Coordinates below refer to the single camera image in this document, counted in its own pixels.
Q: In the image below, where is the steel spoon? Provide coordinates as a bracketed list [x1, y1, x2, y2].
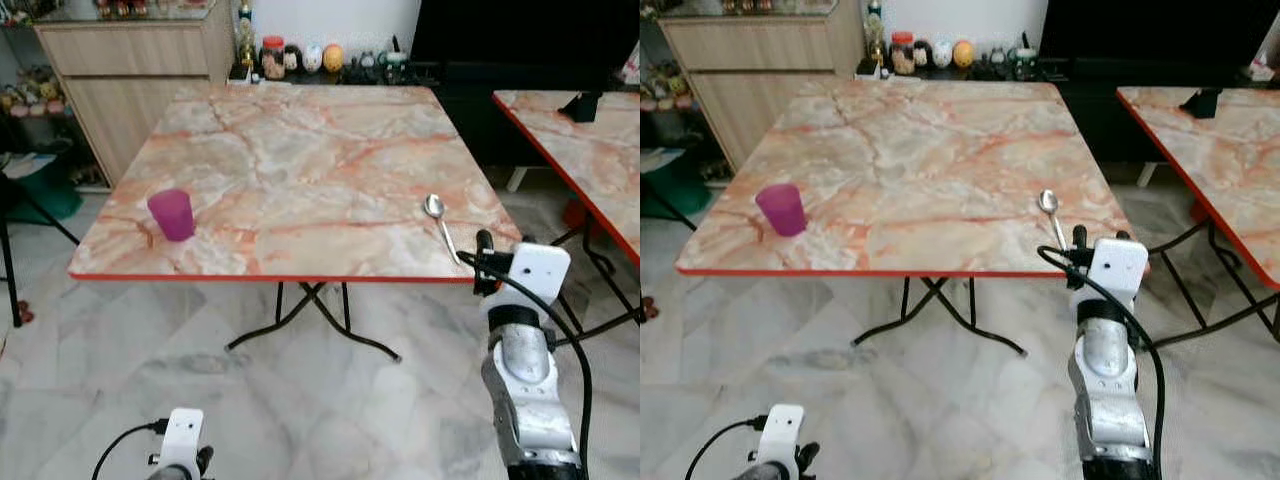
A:
[1038, 189, 1071, 252]
[423, 194, 464, 267]

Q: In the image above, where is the marble folding table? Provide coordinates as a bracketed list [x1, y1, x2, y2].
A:
[492, 88, 641, 346]
[1116, 86, 1280, 347]
[68, 83, 522, 363]
[676, 80, 1151, 357]

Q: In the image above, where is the black tripod stand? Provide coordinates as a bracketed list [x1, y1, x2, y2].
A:
[640, 180, 699, 232]
[0, 175, 81, 327]

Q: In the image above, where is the black phone stand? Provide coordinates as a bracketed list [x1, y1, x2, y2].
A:
[1180, 88, 1223, 119]
[560, 92, 603, 123]

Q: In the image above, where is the green bin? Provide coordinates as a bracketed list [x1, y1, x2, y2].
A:
[640, 150, 714, 220]
[4, 155, 84, 224]

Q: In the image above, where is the black television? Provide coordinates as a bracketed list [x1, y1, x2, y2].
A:
[410, 0, 641, 71]
[1038, 0, 1280, 63]

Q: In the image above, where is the purple plastic cup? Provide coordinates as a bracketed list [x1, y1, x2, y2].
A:
[147, 188, 196, 243]
[755, 183, 807, 238]

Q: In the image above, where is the glass jar with red lid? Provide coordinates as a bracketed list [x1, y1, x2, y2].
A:
[890, 32, 918, 77]
[260, 36, 288, 81]

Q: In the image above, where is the gold trophy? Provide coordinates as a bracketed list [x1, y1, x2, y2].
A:
[865, 2, 888, 67]
[236, 4, 258, 70]

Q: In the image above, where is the light wooden cabinet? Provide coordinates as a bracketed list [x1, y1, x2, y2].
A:
[35, 0, 237, 187]
[658, 0, 867, 172]

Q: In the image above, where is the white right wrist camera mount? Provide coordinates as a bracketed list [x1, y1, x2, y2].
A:
[497, 242, 572, 319]
[1087, 238, 1149, 316]

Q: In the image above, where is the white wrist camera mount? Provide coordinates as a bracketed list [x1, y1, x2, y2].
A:
[760, 404, 806, 472]
[1087, 238, 1149, 316]
[160, 408, 205, 477]
[497, 242, 572, 319]

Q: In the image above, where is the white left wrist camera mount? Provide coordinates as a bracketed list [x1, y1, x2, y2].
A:
[160, 408, 205, 477]
[760, 404, 806, 472]

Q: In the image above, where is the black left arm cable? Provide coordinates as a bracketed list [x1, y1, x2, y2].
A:
[685, 415, 769, 480]
[92, 421, 169, 480]

